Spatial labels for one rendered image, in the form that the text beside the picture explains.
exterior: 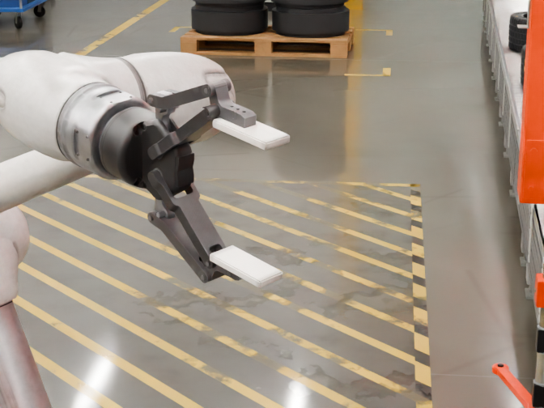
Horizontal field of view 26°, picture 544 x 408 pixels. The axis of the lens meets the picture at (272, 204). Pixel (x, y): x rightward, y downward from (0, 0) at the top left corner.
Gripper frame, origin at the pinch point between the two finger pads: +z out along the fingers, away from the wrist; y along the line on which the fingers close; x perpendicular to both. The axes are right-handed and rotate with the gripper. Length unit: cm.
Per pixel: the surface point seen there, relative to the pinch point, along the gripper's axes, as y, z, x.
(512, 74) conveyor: -199, -335, 551
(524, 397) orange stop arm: -154, -85, 196
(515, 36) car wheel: -201, -387, 626
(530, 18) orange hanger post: -60, -136, 251
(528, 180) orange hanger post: -112, -125, 246
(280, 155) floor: -216, -362, 369
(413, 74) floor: -249, -464, 613
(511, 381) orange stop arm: -156, -94, 202
